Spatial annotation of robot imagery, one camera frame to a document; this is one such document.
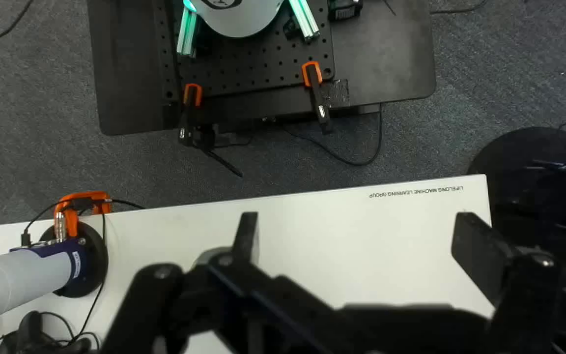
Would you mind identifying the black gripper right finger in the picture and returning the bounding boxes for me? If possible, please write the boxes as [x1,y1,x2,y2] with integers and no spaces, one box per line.
[450,211,564,354]

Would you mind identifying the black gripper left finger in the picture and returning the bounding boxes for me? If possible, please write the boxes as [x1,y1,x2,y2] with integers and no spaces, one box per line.
[102,211,338,354]

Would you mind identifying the white round robot base disc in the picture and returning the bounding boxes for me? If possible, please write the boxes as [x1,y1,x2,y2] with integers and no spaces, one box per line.
[193,0,291,40]

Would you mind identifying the orange bar clamp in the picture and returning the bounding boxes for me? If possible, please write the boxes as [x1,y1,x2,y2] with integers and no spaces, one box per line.
[177,81,207,146]
[297,60,334,136]
[51,189,114,240]

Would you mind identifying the black perforated breadboard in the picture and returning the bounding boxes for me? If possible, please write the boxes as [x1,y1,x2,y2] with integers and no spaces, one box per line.
[154,0,336,101]

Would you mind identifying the black rubber mat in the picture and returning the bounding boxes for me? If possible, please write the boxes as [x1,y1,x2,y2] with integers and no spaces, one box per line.
[85,0,439,138]

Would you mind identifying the black looped cable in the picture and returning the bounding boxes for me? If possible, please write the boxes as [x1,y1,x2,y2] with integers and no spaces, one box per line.
[281,107,385,170]

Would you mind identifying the dark round robot base plate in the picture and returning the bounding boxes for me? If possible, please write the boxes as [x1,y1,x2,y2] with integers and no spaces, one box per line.
[38,221,110,299]

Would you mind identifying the teal aluminium rail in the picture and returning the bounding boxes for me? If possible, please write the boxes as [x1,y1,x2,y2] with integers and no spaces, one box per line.
[285,0,323,44]
[175,0,203,60]

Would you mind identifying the black cable bundle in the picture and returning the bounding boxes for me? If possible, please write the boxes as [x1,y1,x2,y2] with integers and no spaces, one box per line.
[0,307,104,354]

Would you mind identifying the black curved cable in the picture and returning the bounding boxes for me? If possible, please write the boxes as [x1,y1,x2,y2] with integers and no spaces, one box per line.
[0,0,36,52]

